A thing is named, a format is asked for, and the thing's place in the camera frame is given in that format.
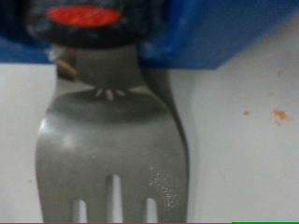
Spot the silver toaster oven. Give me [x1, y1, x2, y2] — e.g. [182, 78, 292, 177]
[0, 12, 299, 224]

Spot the metal spatula with blue block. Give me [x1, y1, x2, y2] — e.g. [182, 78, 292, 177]
[0, 0, 299, 224]

